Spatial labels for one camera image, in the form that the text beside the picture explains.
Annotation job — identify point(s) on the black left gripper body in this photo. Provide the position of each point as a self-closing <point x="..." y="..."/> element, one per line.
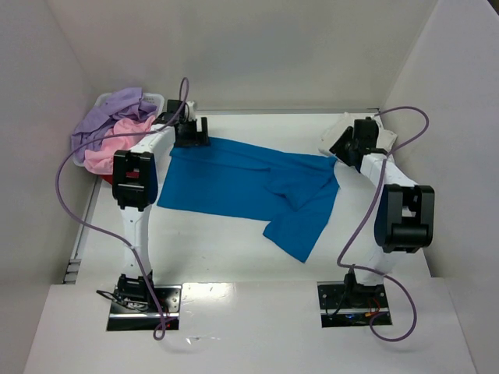
<point x="192" y="138"/>

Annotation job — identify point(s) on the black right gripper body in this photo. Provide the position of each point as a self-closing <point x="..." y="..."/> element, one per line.
<point x="342" y="148"/>

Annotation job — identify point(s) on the blue t shirt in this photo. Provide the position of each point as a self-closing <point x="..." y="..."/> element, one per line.
<point x="293" y="192"/>

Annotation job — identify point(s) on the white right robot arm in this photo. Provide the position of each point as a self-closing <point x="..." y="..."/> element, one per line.
<point x="404" y="221"/>

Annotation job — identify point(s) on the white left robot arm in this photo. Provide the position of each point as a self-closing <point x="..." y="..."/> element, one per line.
<point x="135" y="189"/>

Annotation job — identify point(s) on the white folded t shirt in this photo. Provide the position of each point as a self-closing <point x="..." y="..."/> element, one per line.
<point x="385" y="140"/>

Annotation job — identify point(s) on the white plastic laundry basket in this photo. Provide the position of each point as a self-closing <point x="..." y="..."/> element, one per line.
<point x="95" y="144"/>

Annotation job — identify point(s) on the lavender t shirt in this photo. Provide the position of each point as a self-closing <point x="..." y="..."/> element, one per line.
<point x="130" y="102"/>

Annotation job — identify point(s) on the pink t shirt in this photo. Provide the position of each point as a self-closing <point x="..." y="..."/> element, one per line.
<point x="100" y="162"/>

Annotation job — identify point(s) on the red t shirt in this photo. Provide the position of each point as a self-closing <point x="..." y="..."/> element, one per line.
<point x="108" y="179"/>

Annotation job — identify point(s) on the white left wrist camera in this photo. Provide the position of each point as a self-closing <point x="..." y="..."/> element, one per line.
<point x="190" y="111"/>

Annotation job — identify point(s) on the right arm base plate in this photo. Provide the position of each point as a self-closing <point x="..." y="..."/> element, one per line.
<point x="353" y="310"/>

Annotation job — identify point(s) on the metal table edge bracket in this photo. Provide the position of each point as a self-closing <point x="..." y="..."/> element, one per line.
<point x="72" y="271"/>

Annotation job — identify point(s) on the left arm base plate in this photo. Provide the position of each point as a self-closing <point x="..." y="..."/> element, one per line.
<point x="128" y="315"/>

